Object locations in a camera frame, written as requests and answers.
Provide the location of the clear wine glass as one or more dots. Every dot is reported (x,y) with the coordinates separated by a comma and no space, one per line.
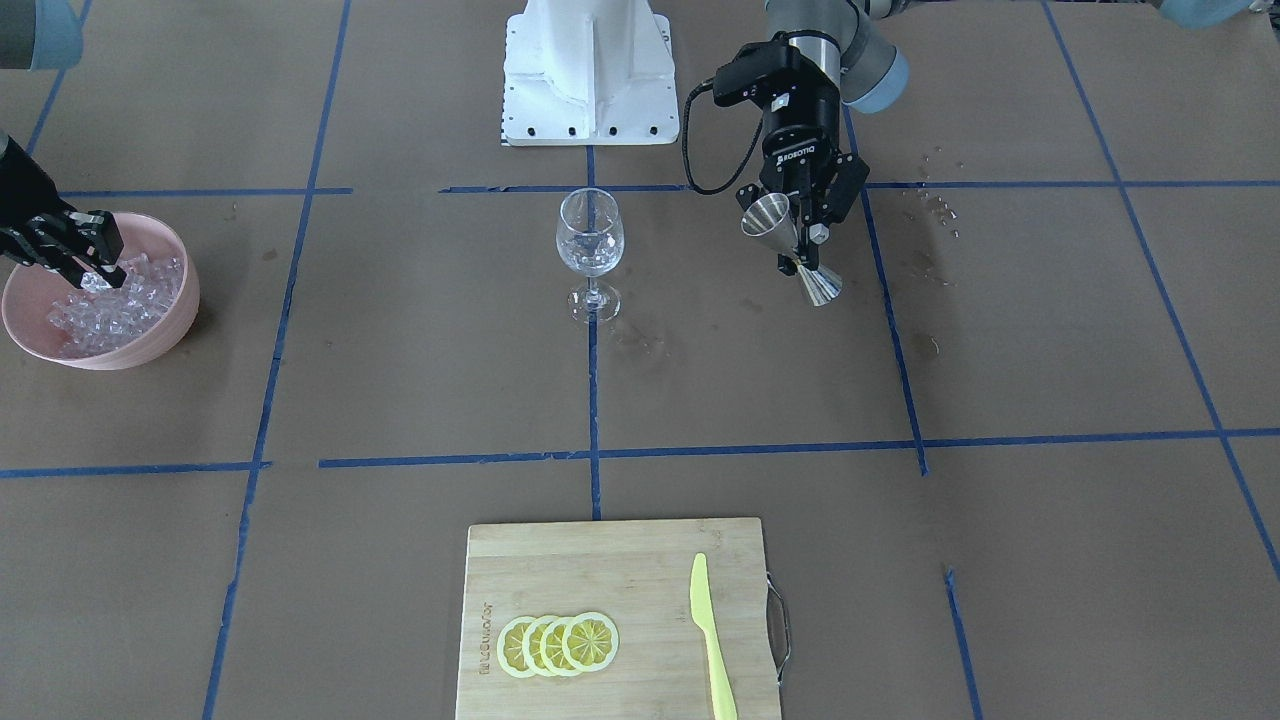
(590,240)

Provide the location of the yellow plastic knife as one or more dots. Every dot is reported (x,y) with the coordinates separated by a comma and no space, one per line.
(722,701)

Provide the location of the steel double jigger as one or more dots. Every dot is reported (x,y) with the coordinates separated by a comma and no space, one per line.
(770,221)

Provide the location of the lemon slice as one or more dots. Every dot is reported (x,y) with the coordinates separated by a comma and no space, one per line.
(552,650)
(511,654)
(590,642)
(531,645)

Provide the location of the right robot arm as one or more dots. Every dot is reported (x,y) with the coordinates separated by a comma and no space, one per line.
(38,227)

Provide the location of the pile of clear ice cubes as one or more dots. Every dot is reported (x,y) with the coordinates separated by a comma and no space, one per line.
(96,324)

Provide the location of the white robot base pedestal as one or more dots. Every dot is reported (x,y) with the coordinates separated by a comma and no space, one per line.
(580,73)

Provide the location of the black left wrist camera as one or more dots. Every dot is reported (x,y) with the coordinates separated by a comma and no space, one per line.
(759,73)

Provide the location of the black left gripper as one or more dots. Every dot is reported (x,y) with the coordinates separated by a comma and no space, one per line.
(805,125)

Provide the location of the single clear ice cube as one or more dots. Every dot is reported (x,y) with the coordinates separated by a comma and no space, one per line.
(93,283)

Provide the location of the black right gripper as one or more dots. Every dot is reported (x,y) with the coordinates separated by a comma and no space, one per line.
(22,188)

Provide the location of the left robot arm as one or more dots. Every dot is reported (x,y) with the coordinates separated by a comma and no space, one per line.
(819,58)

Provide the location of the pink ribbed bowl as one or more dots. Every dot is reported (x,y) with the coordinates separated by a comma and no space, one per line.
(29,292)

